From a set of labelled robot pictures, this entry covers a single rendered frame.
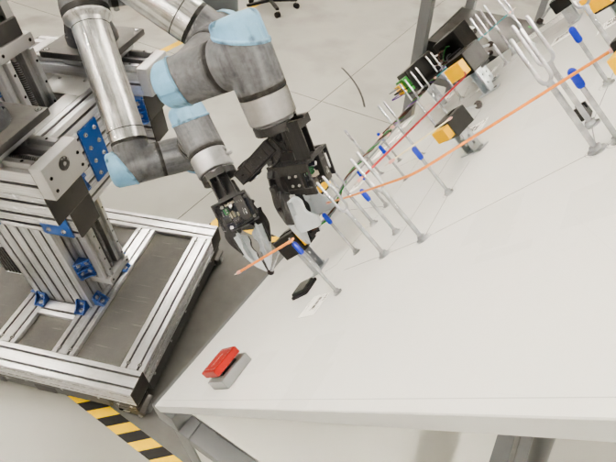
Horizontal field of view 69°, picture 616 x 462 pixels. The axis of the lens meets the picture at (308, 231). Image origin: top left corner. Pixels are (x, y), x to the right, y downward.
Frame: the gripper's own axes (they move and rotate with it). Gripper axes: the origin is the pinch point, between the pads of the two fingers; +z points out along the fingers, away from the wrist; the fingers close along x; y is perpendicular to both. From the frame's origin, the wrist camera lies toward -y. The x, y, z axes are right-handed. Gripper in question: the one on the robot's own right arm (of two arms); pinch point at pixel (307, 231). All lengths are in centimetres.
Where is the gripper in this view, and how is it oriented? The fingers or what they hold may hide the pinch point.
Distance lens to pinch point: 77.6
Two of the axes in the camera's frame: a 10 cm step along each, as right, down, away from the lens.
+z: 3.4, 8.3, 4.4
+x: 4.4, -5.6, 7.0
